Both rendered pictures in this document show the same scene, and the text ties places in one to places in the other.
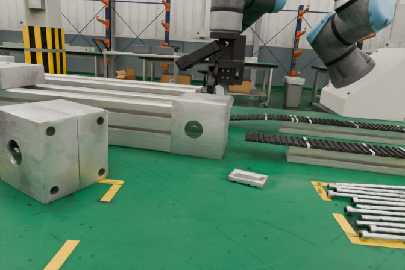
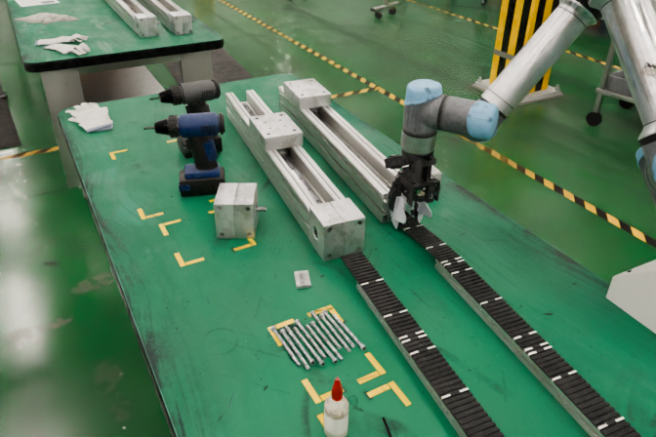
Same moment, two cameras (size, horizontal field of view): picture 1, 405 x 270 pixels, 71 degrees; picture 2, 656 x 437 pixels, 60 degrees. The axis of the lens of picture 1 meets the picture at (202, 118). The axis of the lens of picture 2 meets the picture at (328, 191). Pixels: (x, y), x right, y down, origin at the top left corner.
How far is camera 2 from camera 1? 108 cm
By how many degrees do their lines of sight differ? 55
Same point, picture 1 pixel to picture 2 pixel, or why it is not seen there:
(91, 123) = (241, 209)
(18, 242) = (193, 249)
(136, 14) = not seen: outside the picture
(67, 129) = (227, 209)
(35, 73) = (294, 139)
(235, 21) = (413, 146)
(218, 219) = (249, 285)
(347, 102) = (615, 282)
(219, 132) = (322, 243)
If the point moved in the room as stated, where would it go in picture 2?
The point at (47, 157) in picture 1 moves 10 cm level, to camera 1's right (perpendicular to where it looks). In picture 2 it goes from (218, 218) to (235, 241)
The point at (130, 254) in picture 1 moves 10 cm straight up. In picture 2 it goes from (208, 273) to (203, 235)
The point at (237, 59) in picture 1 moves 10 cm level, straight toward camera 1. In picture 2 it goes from (416, 180) to (377, 190)
